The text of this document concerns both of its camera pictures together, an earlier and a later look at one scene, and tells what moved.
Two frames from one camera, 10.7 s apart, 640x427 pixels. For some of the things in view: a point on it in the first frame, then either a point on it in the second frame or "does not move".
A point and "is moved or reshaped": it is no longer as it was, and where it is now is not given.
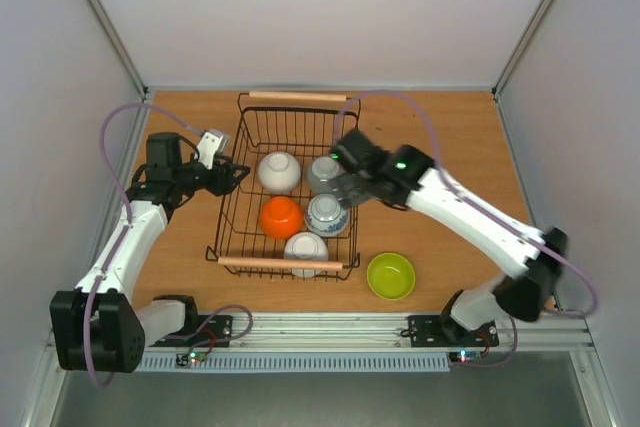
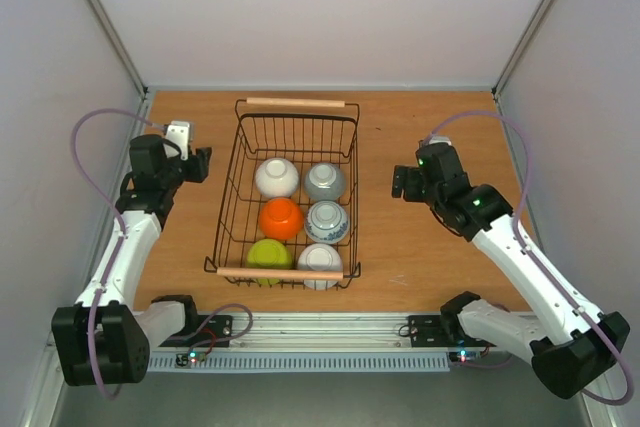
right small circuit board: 463,356 does not move
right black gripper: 357,179 to 401,183
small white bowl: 305,245 to 320,257
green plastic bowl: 390,276 to 269,253
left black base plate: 208,331 does not move
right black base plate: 444,331 does not move
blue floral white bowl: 325,215 is moved or reshaped
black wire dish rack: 285,217 does not move
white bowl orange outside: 280,217 does not move
